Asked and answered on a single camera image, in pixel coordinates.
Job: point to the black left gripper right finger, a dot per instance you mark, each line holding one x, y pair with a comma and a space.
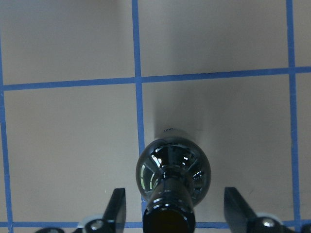
241, 218

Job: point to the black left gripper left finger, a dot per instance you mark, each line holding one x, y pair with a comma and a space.
113, 219

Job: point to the dark wine bottle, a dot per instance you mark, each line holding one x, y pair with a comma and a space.
173, 175

